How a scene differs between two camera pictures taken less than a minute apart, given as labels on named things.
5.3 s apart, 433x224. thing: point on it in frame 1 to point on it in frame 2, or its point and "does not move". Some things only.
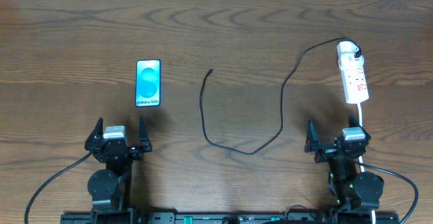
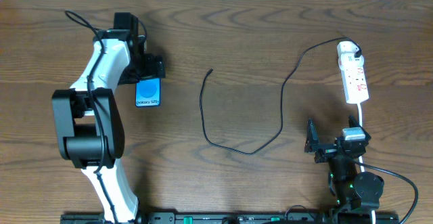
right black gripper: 335,149 does not move
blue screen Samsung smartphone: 148,83 does not move
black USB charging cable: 359,53 does not move
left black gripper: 115,149 to 153,68
